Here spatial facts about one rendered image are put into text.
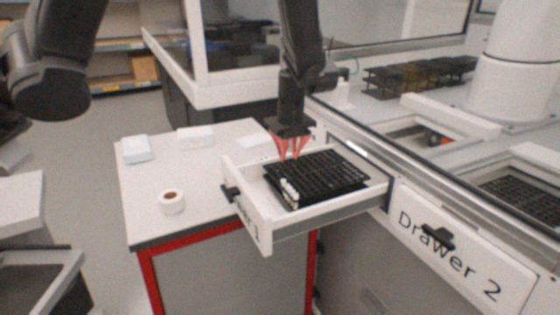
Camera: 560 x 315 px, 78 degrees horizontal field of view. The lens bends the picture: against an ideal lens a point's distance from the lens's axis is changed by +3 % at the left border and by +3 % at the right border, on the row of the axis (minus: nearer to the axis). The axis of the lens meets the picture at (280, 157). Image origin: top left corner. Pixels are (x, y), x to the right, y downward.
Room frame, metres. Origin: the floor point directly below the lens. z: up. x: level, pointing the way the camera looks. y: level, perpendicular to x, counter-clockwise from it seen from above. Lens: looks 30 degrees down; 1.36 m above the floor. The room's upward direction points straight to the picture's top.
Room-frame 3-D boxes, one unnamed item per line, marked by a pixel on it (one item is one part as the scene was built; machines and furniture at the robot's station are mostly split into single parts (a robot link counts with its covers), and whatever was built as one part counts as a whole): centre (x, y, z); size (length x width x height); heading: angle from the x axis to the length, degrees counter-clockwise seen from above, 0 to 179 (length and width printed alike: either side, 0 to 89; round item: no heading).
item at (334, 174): (0.74, -0.09, 0.87); 0.22 x 0.18 x 0.06; 116
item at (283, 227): (0.74, -0.10, 0.86); 0.40 x 0.26 x 0.06; 116
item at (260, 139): (1.17, 0.10, 0.77); 0.13 x 0.09 x 0.02; 126
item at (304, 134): (0.67, -0.02, 1.02); 0.07 x 0.07 x 0.09; 26
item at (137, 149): (1.08, 0.52, 0.78); 0.15 x 0.10 x 0.04; 25
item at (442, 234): (0.49, -0.31, 0.91); 0.07 x 0.04 x 0.01; 26
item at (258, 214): (0.65, 0.09, 0.87); 0.29 x 0.02 x 0.11; 26
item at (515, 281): (0.51, -0.34, 0.87); 0.29 x 0.02 x 0.11; 26
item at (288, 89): (0.67, -0.03, 1.15); 0.07 x 0.06 x 0.07; 120
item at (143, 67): (4.25, 1.65, 0.28); 0.41 x 0.32 x 0.28; 120
